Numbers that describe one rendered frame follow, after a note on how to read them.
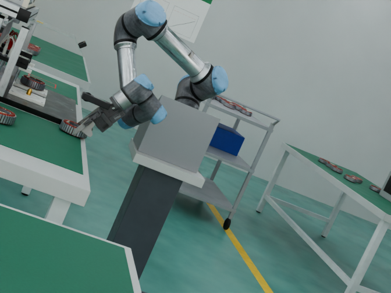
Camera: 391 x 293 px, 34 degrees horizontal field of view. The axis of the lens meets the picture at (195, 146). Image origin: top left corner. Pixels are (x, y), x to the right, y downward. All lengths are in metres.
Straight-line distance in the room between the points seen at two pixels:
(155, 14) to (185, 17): 5.58
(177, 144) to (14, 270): 1.64
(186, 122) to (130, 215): 0.47
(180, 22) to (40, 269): 7.08
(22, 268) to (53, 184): 0.66
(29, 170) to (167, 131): 1.01
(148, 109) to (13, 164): 0.80
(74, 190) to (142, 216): 1.00
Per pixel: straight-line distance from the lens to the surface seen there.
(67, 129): 2.47
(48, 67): 4.35
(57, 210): 1.91
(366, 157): 9.28
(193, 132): 2.74
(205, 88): 2.78
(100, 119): 2.49
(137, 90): 2.46
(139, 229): 2.84
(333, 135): 9.00
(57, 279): 1.23
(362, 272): 4.65
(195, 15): 8.22
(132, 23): 2.64
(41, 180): 1.85
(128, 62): 2.66
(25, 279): 1.18
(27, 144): 2.09
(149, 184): 2.78
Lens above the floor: 1.24
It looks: 8 degrees down
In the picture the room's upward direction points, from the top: 24 degrees clockwise
